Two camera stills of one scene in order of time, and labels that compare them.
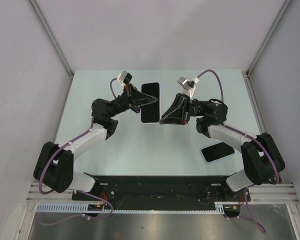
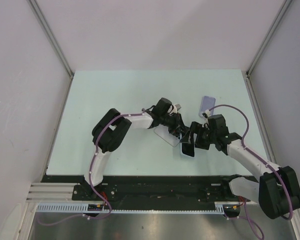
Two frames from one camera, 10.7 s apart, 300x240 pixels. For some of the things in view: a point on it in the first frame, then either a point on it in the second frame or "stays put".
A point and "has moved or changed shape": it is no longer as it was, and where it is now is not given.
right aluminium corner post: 270,35 stays put
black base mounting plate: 162,188 stays put
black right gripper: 179,112 to 197,128
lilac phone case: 151,113 has moved or changed shape
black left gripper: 135,100 to 179,126
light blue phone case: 216,151 to 187,149
